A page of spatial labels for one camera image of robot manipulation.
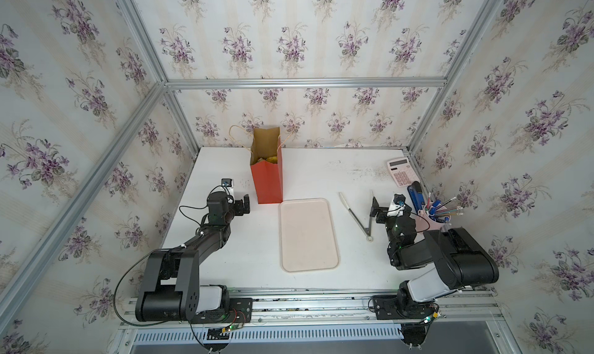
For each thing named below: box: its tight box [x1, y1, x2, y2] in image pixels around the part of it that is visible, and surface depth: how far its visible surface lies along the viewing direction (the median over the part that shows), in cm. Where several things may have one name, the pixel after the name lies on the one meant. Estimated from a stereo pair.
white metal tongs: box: [338, 189, 375, 242], surface depth 92 cm
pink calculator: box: [386, 156, 420, 188], surface depth 112 cm
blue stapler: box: [406, 180, 426, 214], surface depth 101 cm
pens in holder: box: [426, 192, 465, 223], surface depth 87 cm
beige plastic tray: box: [278, 197, 340, 273], surface depth 92 cm
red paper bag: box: [249, 126, 284, 205], surface depth 94 cm
